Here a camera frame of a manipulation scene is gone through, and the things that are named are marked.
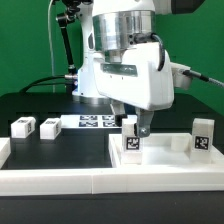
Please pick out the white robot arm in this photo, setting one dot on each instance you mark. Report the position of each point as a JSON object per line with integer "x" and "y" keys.
{"x": 111, "y": 27}

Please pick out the white marker base plate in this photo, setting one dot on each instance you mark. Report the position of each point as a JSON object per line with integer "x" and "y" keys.
{"x": 88, "y": 121}

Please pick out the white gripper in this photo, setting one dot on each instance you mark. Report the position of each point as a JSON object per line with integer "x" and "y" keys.
{"x": 137, "y": 82}

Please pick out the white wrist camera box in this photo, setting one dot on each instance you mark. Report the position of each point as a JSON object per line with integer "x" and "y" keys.
{"x": 179, "y": 79}

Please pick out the white square table top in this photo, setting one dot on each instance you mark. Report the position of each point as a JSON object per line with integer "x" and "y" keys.
{"x": 167, "y": 149}

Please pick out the white U-shaped obstacle fence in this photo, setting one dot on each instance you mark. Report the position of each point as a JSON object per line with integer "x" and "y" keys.
{"x": 199, "y": 177}

